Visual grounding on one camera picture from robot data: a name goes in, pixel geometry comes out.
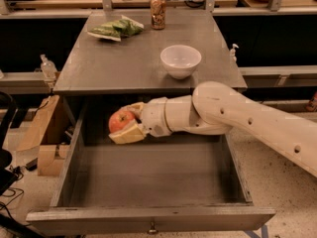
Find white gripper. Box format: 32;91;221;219
109;97;171;145

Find red apple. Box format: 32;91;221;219
108;110;135;133

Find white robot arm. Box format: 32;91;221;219
108;81;317;177

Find grey open top drawer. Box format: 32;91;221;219
27;97;275;236

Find metal drawer knob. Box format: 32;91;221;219
147;221;159;235

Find grey wooden cabinet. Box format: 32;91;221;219
53;9;248;127

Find white bowl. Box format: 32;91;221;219
160;45;202;79

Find green chip bag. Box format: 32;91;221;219
88;16;144;42

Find clear sanitizer bottle left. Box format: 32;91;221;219
40;55;57;79

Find brown cardboard box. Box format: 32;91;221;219
17;95;70;177

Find tan drink can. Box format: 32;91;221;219
151;0;165;30

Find white pump bottle right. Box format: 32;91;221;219
230;44;239;62

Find black office chair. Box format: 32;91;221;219
0;91;21;196

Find black cables on floor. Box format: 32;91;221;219
0;166;25;223

